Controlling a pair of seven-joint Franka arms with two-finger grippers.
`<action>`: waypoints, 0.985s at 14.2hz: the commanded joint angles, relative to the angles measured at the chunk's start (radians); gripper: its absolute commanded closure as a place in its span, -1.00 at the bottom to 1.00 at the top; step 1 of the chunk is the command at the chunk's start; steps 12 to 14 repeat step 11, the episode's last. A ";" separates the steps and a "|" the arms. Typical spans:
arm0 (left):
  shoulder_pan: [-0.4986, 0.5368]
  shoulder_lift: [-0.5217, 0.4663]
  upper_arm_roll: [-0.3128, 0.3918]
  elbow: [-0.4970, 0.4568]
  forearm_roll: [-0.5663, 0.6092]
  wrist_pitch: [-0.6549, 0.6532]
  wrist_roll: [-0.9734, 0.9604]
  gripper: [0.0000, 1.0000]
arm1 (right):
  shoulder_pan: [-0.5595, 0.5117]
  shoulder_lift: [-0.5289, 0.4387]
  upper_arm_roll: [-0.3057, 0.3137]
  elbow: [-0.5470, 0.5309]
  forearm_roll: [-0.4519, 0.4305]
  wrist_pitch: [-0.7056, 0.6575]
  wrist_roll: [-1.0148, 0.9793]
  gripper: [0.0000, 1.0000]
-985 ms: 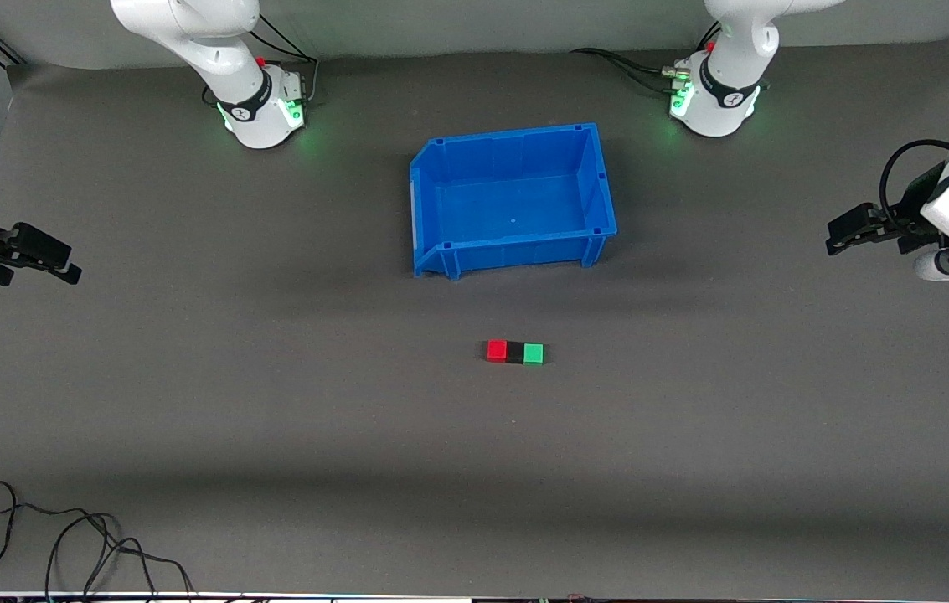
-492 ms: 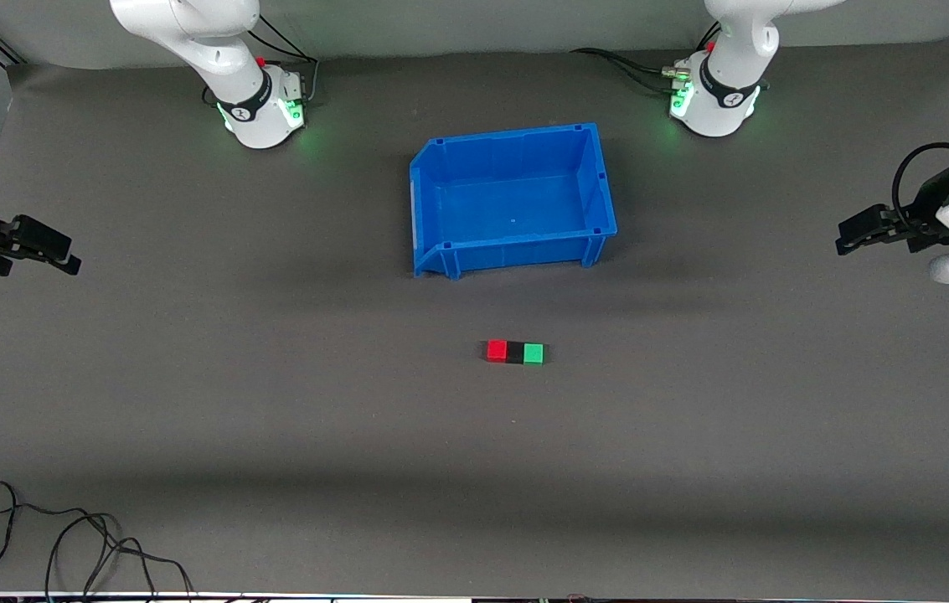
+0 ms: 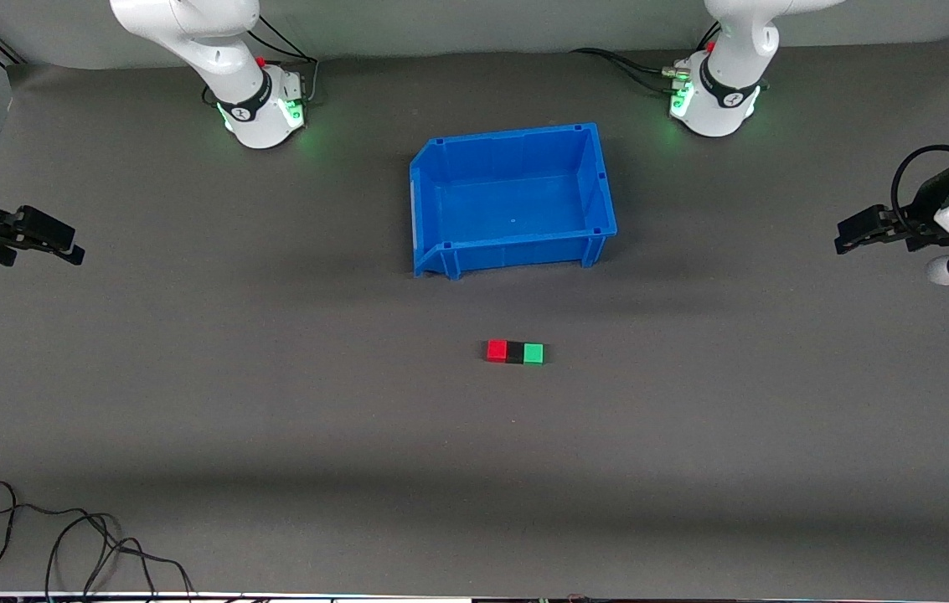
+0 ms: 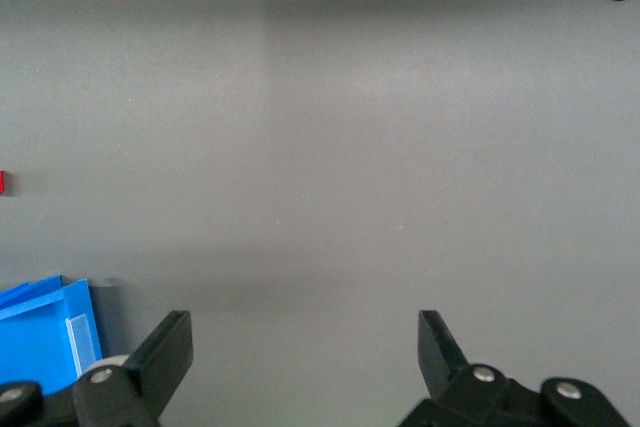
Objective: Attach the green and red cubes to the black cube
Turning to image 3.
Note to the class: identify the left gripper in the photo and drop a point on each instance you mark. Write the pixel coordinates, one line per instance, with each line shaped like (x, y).
(925, 219)

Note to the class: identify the green cube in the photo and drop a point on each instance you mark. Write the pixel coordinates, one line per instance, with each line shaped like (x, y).
(533, 353)

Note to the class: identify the red cube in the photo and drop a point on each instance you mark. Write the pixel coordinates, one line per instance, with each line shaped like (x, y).
(497, 350)

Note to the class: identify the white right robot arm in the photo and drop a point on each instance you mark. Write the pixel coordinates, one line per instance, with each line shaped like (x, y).
(260, 109)

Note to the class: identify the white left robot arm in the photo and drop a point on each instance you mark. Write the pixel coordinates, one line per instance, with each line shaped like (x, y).
(721, 92)

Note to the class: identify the black cube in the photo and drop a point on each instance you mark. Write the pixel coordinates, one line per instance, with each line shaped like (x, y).
(515, 353)

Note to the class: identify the blue plastic storage bin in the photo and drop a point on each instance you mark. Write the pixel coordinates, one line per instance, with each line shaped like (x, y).
(516, 197)

